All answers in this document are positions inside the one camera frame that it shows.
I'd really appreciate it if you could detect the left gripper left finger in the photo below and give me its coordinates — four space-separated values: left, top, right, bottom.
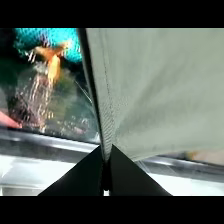
38 145 105 197

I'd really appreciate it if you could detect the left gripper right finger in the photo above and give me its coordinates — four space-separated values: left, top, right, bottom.
107 143 173 197

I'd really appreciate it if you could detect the olive brown garment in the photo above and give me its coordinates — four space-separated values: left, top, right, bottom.
77 27 224 164

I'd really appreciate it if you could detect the silver frame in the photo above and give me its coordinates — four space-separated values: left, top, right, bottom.
0 151 224 197

